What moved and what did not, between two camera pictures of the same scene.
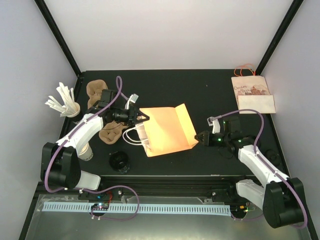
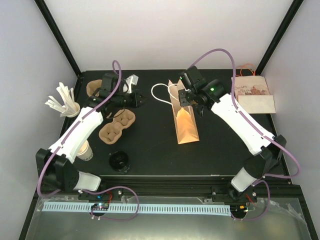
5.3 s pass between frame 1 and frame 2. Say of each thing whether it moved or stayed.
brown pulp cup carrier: stayed
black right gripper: moved
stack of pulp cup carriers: stayed
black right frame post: stayed
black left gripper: moved
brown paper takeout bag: moved
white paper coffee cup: stayed
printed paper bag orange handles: stayed
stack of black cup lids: stayed
